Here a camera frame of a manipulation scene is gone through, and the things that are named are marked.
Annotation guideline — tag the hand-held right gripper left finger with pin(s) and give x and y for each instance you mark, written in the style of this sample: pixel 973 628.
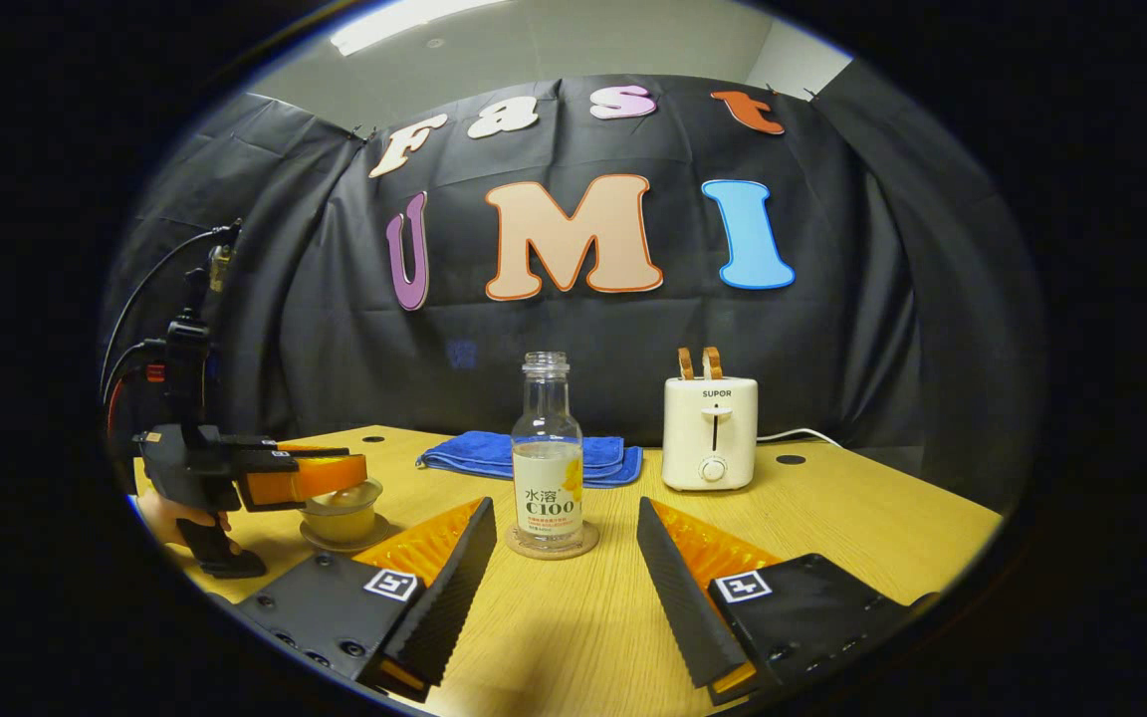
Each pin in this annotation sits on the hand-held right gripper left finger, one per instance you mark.
pixel 449 597

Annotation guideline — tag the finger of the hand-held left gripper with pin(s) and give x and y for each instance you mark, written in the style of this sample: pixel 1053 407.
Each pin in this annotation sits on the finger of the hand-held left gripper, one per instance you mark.
pixel 285 452
pixel 305 480

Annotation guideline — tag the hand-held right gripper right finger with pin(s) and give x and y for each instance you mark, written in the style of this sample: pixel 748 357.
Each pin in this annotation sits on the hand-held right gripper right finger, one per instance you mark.
pixel 683 607

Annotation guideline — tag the round cork coaster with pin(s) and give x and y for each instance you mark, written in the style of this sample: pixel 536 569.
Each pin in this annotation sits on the round cork coaster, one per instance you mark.
pixel 554 553

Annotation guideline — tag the clear water bottle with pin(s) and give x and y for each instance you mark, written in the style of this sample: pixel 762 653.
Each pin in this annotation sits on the clear water bottle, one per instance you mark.
pixel 547 478

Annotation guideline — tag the beige saucer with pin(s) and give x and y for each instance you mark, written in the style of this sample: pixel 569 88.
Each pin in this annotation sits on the beige saucer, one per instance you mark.
pixel 379 538

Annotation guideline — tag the folded blue towel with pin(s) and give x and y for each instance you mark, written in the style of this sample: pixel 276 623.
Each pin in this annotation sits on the folded blue towel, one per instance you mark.
pixel 474 453

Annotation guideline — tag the white toaster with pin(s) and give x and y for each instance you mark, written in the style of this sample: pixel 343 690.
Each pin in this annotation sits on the white toaster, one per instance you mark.
pixel 708 433

